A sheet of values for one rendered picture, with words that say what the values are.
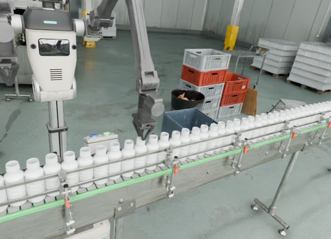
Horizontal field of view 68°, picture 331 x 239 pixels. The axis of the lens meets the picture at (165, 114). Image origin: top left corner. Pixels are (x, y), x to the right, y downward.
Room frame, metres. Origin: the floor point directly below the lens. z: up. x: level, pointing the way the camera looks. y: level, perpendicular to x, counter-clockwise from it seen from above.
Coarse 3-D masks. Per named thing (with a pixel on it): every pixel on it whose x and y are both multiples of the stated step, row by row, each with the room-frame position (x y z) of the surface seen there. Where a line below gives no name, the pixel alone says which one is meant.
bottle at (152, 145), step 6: (150, 138) 0.92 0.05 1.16; (156, 138) 0.92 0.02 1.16; (150, 144) 0.92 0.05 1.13; (156, 144) 0.92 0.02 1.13; (150, 150) 0.91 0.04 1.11; (150, 156) 0.90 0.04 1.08; (156, 156) 0.92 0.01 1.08; (150, 162) 0.91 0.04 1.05; (156, 162) 0.92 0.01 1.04; (150, 168) 0.91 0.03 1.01
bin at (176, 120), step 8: (168, 112) 1.70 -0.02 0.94; (176, 112) 1.74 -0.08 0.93; (184, 112) 1.79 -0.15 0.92; (192, 112) 1.84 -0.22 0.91; (200, 112) 1.79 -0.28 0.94; (168, 120) 1.62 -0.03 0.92; (176, 120) 1.75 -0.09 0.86; (184, 120) 1.80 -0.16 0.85; (192, 120) 1.84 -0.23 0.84; (200, 120) 1.78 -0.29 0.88; (208, 120) 1.71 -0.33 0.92; (168, 128) 1.60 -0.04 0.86; (176, 128) 1.53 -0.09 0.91; (192, 128) 1.84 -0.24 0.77; (208, 128) 1.53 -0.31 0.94; (168, 136) 1.59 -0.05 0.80
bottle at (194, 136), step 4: (196, 128) 1.08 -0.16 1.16; (192, 132) 1.06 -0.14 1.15; (196, 132) 1.05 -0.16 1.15; (192, 136) 1.05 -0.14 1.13; (196, 136) 1.05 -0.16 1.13; (192, 140) 1.04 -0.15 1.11; (196, 140) 1.04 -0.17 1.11; (196, 144) 1.04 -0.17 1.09; (188, 148) 1.05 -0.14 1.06; (192, 148) 1.04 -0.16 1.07; (196, 148) 1.04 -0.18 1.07; (188, 152) 1.04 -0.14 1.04; (192, 152) 1.04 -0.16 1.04; (192, 156) 1.04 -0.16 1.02; (196, 156) 1.05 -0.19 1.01
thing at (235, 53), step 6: (234, 54) 5.51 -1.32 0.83; (240, 54) 5.63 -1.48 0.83; (246, 54) 5.74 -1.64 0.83; (252, 54) 5.86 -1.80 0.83; (246, 60) 6.31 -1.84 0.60; (264, 60) 5.89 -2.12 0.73; (234, 72) 5.37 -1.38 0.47; (240, 78) 5.86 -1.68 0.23; (252, 78) 6.02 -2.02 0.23; (258, 78) 5.89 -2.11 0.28
